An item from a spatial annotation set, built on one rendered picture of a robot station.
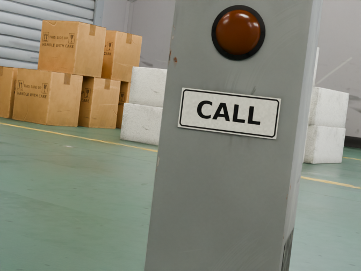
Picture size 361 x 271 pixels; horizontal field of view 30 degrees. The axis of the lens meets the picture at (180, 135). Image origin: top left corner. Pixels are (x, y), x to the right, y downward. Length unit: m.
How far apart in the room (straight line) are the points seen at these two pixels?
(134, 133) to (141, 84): 0.24
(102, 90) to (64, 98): 0.31
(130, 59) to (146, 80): 1.06
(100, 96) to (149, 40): 3.08
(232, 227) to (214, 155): 0.04
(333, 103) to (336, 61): 2.59
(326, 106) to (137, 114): 0.91
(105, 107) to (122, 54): 0.36
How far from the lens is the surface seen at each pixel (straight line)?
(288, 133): 0.33
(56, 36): 4.02
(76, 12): 6.67
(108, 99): 4.13
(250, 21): 0.33
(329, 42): 6.02
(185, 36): 0.34
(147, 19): 7.14
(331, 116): 3.38
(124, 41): 4.24
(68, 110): 3.90
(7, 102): 4.09
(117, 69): 4.20
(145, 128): 3.20
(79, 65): 3.93
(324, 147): 3.33
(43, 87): 3.84
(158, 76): 3.20
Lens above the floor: 0.23
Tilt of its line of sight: 3 degrees down
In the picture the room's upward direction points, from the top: 7 degrees clockwise
